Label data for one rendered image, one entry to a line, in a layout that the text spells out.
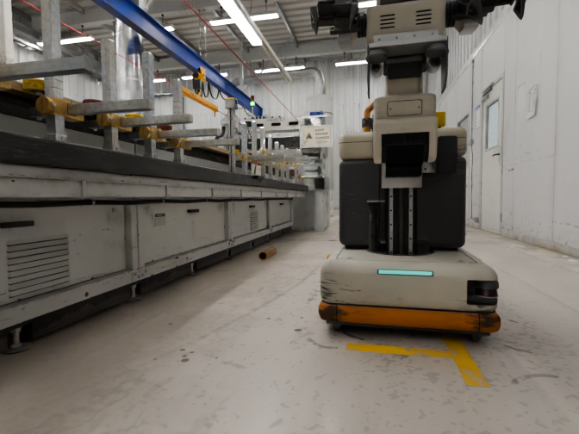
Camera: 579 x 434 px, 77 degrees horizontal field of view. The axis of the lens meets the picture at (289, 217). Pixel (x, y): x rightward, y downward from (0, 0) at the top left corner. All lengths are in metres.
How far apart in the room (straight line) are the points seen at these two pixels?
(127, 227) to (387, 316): 1.30
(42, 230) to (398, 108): 1.40
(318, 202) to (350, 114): 6.87
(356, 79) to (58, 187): 11.50
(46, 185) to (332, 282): 0.99
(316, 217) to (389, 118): 4.23
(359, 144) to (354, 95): 10.63
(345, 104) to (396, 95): 10.75
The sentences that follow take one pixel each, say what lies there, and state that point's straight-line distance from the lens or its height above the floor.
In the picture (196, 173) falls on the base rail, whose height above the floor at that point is 0.66.
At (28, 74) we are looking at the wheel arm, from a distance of 1.14.
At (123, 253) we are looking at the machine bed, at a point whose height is 0.25.
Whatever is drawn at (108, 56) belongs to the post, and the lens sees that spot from 1.61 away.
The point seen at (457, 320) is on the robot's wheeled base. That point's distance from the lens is 1.42.
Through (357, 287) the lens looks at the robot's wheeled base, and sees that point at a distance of 1.37.
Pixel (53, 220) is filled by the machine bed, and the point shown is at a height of 0.44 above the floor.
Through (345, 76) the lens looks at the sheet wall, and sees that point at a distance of 12.46.
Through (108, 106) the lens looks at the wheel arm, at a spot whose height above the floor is 0.81.
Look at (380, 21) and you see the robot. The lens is 1.54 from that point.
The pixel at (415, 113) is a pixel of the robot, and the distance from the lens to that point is 1.45.
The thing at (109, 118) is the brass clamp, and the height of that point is 0.82.
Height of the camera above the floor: 0.52
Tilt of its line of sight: 3 degrees down
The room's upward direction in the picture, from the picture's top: 1 degrees counter-clockwise
